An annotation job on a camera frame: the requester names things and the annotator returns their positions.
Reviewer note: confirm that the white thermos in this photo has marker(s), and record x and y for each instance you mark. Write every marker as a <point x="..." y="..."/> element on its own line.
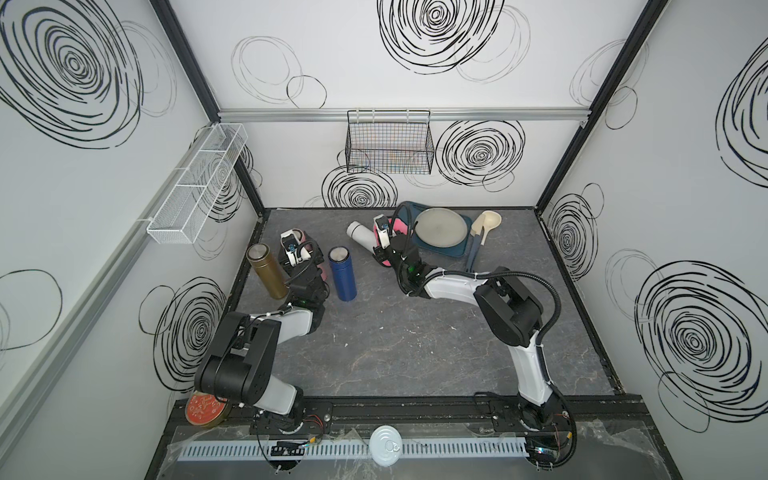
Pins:
<point x="362" y="235"/>

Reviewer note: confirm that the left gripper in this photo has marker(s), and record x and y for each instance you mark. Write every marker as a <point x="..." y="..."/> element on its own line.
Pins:
<point x="316" y="257"/>

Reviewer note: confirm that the grey round plate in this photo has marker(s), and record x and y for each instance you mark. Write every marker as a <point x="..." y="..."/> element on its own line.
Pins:
<point x="441" y="227"/>

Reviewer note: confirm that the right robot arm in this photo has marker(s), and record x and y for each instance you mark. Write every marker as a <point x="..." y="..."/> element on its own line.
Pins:
<point x="518" y="307"/>

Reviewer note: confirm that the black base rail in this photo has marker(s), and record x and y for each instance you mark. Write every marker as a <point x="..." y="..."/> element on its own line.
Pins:
<point x="502" y="413"/>

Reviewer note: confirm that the pink thermos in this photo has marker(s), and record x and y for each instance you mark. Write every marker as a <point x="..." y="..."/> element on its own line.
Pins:
<point x="317" y="259"/>

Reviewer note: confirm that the beige ladle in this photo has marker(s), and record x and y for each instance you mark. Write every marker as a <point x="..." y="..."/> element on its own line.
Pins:
<point x="489" y="221"/>

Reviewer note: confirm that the blue handled utensil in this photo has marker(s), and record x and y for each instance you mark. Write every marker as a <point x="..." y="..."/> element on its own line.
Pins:
<point x="474" y="242"/>

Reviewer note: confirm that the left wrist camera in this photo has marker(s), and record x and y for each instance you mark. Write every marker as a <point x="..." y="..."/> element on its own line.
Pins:
<point x="291" y="246"/>

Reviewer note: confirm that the white slotted cable duct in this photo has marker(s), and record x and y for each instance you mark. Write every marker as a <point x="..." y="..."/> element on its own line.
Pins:
<point x="355" y="449"/>

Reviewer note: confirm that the pink cloth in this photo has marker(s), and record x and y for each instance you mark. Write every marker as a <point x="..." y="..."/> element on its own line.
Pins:
<point x="397" y="226"/>

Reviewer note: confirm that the gold thermos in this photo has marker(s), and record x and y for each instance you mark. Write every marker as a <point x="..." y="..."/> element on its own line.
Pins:
<point x="264" y="264"/>

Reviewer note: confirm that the blue thermos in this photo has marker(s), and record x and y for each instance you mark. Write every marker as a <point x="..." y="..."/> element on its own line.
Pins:
<point x="343" y="273"/>

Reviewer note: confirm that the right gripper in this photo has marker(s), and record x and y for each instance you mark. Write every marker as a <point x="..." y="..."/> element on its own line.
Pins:
<point x="380" y="255"/>

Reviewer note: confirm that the red gold round tin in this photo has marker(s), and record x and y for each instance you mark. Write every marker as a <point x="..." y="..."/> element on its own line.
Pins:
<point x="205" y="410"/>

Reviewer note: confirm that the teal tray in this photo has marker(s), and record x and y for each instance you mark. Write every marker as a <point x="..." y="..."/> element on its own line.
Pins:
<point x="408" y="213"/>

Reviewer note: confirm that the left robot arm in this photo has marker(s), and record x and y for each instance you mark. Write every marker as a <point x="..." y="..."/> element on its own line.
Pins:
<point x="237" y="367"/>

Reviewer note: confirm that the white mesh shelf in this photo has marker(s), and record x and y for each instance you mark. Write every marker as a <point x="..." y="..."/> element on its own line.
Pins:
<point x="202" y="178"/>

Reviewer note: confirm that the white round can lid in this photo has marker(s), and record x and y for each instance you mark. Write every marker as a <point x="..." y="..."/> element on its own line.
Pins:
<point x="385" y="445"/>

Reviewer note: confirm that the black wire basket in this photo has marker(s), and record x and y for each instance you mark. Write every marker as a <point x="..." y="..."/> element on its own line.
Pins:
<point x="389" y="141"/>

